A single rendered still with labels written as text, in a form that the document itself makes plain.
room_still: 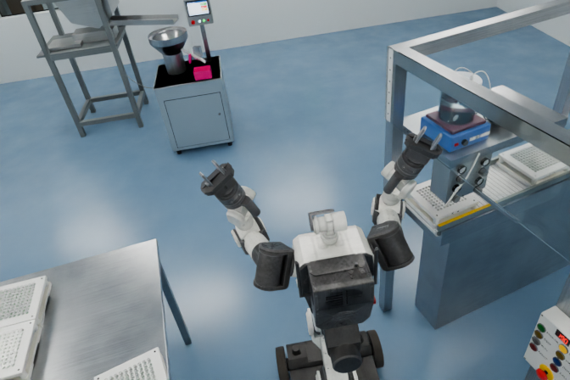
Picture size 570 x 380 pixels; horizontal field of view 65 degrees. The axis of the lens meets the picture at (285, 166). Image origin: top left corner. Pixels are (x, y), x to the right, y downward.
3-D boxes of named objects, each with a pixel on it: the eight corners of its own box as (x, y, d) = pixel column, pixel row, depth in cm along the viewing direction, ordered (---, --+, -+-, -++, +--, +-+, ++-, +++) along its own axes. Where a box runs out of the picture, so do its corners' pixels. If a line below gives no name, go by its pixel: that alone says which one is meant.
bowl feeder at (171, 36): (157, 81, 414) (145, 42, 392) (159, 66, 443) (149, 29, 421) (209, 73, 417) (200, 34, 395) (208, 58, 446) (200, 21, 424)
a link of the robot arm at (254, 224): (251, 199, 170) (254, 215, 188) (226, 211, 168) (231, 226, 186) (264, 222, 167) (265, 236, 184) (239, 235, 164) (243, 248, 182)
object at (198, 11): (198, 65, 434) (182, 1, 397) (198, 62, 442) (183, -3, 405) (221, 62, 436) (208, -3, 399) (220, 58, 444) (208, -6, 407)
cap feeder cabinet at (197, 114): (174, 157, 447) (153, 89, 402) (176, 128, 492) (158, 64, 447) (236, 147, 450) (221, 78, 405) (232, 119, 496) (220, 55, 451)
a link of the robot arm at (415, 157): (439, 161, 142) (422, 182, 152) (444, 142, 148) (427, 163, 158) (403, 144, 143) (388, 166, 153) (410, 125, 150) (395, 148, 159)
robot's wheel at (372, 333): (371, 327, 263) (379, 363, 258) (363, 329, 263) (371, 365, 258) (378, 331, 244) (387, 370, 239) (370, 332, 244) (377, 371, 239)
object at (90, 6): (64, 161, 462) (-8, 17, 373) (85, 112, 548) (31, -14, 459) (200, 138, 471) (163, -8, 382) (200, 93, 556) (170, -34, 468)
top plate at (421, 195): (435, 221, 204) (436, 218, 203) (404, 192, 223) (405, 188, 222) (478, 204, 210) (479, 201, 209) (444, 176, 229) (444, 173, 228)
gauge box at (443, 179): (445, 203, 190) (450, 166, 179) (429, 190, 198) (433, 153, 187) (486, 187, 196) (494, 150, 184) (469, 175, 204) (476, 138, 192)
